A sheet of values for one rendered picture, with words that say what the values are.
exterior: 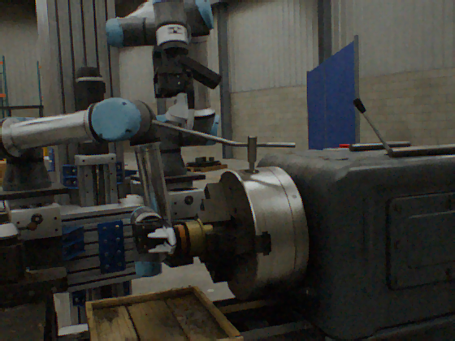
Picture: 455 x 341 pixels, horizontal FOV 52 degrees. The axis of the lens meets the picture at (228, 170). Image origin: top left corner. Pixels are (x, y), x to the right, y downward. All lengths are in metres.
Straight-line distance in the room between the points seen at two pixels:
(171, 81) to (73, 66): 0.81
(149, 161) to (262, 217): 0.52
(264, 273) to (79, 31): 1.20
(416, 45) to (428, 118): 1.79
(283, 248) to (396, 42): 12.07
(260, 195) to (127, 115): 0.44
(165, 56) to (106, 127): 0.27
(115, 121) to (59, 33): 0.67
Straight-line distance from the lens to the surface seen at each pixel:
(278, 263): 1.05
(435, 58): 12.39
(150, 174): 1.44
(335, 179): 1.02
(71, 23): 1.91
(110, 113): 1.30
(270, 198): 1.04
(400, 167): 1.10
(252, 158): 1.10
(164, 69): 1.12
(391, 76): 12.90
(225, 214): 1.15
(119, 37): 1.31
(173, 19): 1.18
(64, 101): 1.85
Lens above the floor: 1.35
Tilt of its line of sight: 6 degrees down
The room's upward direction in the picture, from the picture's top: 2 degrees counter-clockwise
